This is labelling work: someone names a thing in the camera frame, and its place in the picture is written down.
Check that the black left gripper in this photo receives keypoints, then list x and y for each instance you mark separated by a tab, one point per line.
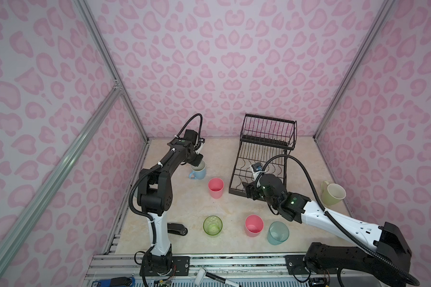
194	158

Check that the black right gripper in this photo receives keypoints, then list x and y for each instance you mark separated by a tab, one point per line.
251	190

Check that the light blue ceramic mug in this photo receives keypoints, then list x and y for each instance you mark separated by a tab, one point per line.
198	172

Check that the pink plastic cup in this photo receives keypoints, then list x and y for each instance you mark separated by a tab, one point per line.
216	187
253	225

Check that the green translucent plastic cup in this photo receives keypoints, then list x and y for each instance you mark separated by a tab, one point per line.
212	225

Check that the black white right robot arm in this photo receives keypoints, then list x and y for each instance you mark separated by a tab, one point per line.
381	251

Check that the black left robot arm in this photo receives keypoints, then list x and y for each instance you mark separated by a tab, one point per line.
151	197

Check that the teal translucent plastic cup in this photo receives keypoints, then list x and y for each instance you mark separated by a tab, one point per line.
278	233

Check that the black stapler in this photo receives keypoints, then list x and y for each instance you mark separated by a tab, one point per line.
177	229

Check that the pale green ceramic mug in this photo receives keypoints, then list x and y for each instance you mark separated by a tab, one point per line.
332	193

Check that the black marker pen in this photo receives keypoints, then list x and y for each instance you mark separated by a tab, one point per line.
203	273

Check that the blue black tool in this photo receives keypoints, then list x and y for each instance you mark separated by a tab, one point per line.
114	282

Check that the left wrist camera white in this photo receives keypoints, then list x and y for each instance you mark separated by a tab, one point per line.
191	136

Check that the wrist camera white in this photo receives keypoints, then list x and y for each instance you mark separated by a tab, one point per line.
191	136
256	169

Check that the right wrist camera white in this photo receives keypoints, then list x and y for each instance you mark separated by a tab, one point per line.
256	169

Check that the black wire dish rack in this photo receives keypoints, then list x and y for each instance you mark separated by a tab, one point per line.
261	138

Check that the aluminium front rail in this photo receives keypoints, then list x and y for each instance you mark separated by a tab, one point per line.
249	270

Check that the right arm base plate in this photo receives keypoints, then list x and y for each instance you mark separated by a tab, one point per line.
295	265

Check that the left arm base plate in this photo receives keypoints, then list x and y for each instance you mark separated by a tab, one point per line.
164	266

